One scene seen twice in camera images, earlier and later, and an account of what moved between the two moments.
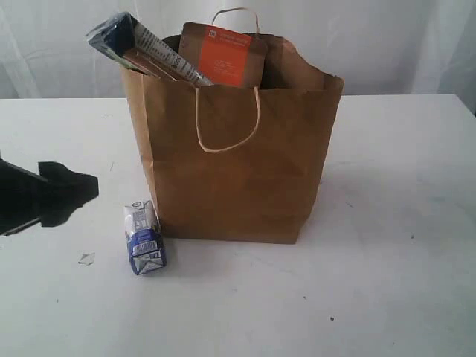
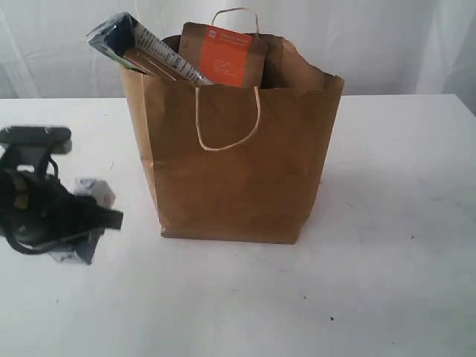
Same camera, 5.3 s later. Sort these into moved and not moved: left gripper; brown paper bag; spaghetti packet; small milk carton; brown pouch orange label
Moved: left gripper; small milk carton
Not moved: brown pouch orange label; brown paper bag; spaghetti packet
